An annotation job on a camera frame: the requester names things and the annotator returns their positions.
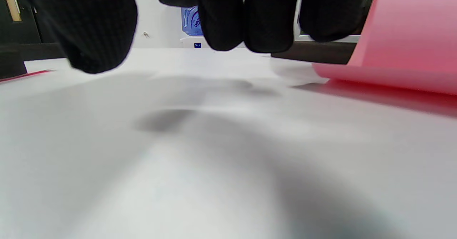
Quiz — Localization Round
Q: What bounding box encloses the dark wooden paperweight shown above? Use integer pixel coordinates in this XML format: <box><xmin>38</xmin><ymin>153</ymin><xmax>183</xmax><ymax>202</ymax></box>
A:
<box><xmin>0</xmin><ymin>49</ymin><xmax>28</xmax><ymax>80</ymax></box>
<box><xmin>271</xmin><ymin>41</ymin><xmax>358</xmax><ymax>65</ymax></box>
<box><xmin>21</xmin><ymin>43</ymin><xmax>67</xmax><ymax>60</ymax></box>

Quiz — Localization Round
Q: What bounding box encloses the person's right hand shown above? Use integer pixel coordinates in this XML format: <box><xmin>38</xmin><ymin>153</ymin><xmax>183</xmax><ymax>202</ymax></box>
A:
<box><xmin>14</xmin><ymin>0</ymin><xmax>379</xmax><ymax>74</ymax></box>

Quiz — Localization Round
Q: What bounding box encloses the white water dispenser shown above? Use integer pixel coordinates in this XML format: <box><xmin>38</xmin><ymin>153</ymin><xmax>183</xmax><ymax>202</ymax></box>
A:
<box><xmin>179</xmin><ymin>36</ymin><xmax>215</xmax><ymax>49</ymax></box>

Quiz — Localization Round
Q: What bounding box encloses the blue water jug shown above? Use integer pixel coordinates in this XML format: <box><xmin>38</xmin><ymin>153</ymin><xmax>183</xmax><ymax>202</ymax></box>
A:
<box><xmin>181</xmin><ymin>6</ymin><xmax>204</xmax><ymax>36</ymax></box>

